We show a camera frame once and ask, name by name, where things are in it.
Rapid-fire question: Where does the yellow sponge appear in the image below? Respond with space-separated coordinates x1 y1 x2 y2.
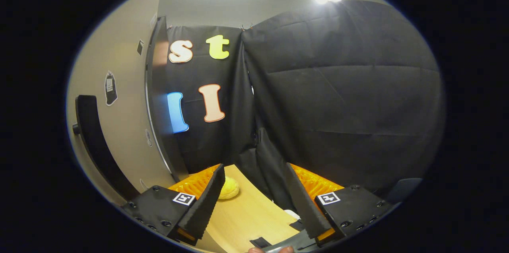
218 177 240 200

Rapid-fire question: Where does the black door handle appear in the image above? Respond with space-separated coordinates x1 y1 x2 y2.
72 95 140 201

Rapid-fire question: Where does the dark grey cabinet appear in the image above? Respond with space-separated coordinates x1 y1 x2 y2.
145 16 190 182

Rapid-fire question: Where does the beige cabinet door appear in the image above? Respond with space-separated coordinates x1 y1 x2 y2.
66 0 177 206

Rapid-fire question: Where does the grey-blue object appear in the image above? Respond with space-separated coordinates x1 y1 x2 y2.
387 177 423 204

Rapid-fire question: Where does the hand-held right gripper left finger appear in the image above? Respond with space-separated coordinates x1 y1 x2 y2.
121 163 226 245

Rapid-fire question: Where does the black backdrop cloth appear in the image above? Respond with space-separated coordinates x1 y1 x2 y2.
165 0 446 214

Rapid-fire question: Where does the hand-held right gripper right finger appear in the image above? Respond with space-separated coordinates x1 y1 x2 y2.
284 162 398 247

